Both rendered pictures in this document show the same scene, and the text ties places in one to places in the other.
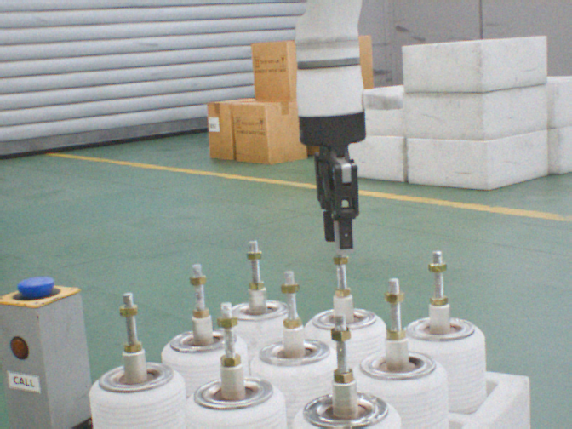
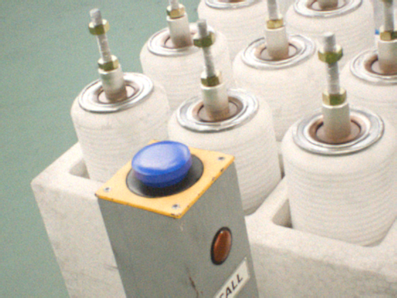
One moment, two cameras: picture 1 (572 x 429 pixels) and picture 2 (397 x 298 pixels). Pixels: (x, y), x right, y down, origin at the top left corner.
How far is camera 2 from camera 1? 1.16 m
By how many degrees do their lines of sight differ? 78
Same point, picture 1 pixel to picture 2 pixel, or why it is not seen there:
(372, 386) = (364, 13)
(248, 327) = (160, 97)
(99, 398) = (384, 152)
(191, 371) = (271, 125)
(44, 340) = (237, 203)
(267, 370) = (315, 64)
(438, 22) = not seen: outside the picture
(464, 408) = not seen: hidden behind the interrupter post
